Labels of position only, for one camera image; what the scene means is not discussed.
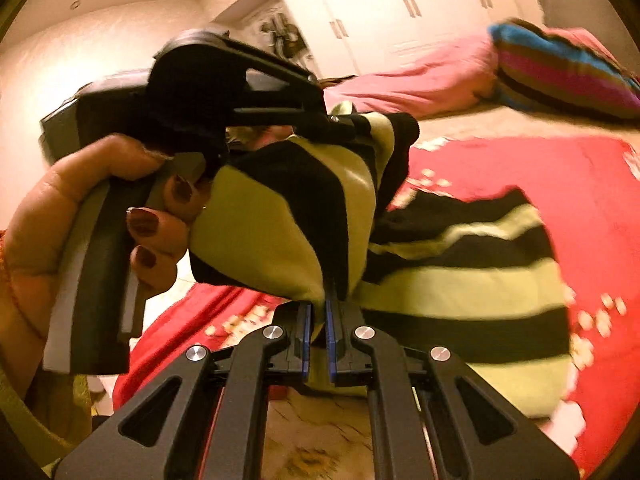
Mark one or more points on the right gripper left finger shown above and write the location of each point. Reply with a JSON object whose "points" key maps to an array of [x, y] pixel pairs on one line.
{"points": [[204, 417]]}

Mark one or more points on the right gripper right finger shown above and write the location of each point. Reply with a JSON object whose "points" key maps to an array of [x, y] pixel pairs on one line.
{"points": [[432, 416]]}

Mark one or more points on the green black striped sweater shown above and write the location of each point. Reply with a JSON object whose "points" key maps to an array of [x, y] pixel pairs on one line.
{"points": [[313, 213]]}

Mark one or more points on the left hand red nails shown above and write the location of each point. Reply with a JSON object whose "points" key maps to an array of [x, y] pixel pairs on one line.
{"points": [[49, 234]]}

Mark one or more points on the hanging bags on hooks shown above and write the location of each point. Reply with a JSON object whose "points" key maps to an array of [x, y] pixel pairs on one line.
{"points": [[286, 40]]}

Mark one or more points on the peach white plush blanket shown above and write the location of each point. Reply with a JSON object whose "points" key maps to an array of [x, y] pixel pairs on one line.
{"points": [[317, 437]]}

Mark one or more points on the white wardrobe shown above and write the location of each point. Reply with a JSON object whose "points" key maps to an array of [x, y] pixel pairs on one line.
{"points": [[355, 37]]}

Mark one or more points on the pink satin quilt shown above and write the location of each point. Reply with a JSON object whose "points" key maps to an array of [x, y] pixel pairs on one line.
{"points": [[455, 76]]}

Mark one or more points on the red floral blanket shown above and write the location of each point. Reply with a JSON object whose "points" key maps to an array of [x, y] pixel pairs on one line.
{"points": [[587, 193]]}

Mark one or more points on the tan bed sheet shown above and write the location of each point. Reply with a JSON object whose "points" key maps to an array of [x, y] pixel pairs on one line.
{"points": [[496, 121]]}

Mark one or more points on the multicolour striped pillow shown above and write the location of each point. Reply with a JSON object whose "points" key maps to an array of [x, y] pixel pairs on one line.
{"points": [[565, 71]]}

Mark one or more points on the grey quilted headboard cushion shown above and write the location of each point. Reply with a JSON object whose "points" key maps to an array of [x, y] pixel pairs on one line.
{"points": [[598, 17]]}

